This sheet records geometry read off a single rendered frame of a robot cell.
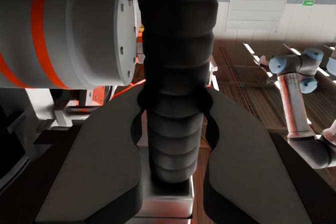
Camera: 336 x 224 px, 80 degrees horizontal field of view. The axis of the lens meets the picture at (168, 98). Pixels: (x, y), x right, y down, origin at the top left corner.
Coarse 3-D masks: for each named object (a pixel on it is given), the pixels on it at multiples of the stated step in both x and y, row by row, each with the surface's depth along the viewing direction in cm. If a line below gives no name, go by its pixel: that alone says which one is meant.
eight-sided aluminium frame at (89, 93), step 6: (66, 90) 50; (72, 90) 51; (84, 90) 50; (90, 90) 52; (66, 96) 49; (72, 96) 51; (84, 96) 49; (90, 96) 52; (72, 102) 51; (78, 102) 49; (84, 102) 49; (90, 102) 52; (72, 120) 48; (78, 120) 48; (30, 162) 38
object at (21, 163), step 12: (0, 108) 48; (0, 120) 47; (12, 132) 45; (0, 144) 42; (12, 144) 42; (0, 156) 40; (12, 156) 40; (24, 156) 40; (0, 168) 37; (12, 168) 37; (0, 180) 35
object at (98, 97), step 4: (96, 88) 56; (100, 88) 59; (96, 92) 56; (100, 92) 59; (96, 96) 55; (100, 96) 59; (76, 100) 53; (92, 100) 54; (96, 100) 56; (100, 100) 59; (76, 104) 59; (92, 104) 58; (96, 104) 58; (100, 104) 60
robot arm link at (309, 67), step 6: (306, 48) 91; (312, 48) 90; (300, 54) 88; (306, 54) 88; (312, 54) 86; (318, 54) 85; (306, 60) 87; (312, 60) 87; (318, 60) 87; (306, 66) 87; (312, 66) 88; (300, 72) 92; (306, 72) 90; (312, 72) 90
